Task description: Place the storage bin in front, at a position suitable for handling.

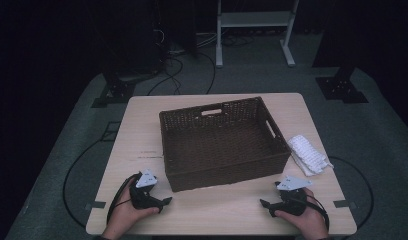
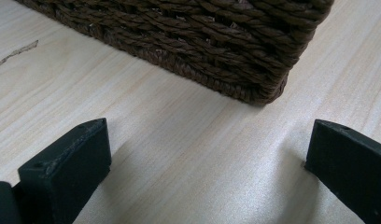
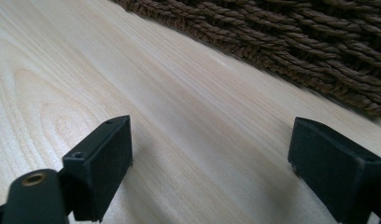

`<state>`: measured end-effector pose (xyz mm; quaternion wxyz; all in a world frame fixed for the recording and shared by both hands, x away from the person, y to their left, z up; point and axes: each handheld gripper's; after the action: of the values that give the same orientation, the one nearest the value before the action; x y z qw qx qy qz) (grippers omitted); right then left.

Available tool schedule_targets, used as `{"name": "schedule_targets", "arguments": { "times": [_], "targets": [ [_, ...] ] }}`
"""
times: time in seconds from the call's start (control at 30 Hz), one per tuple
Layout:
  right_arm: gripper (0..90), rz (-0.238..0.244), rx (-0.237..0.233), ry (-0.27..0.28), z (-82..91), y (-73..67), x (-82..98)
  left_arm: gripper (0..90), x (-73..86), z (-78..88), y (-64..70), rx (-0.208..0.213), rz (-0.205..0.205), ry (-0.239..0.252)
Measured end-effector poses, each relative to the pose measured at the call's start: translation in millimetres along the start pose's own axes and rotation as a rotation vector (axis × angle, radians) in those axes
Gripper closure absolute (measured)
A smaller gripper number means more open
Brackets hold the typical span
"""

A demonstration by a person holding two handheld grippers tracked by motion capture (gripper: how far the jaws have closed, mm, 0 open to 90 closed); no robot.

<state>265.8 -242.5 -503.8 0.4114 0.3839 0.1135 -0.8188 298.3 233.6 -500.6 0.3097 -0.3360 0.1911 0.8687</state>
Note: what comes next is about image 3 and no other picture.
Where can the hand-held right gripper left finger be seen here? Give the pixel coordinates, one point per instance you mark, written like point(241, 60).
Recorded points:
point(98, 168)

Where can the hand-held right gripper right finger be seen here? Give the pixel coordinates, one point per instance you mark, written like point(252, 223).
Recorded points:
point(335, 168)

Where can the brown woven basket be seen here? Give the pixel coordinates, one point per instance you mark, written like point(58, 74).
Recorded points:
point(288, 31)

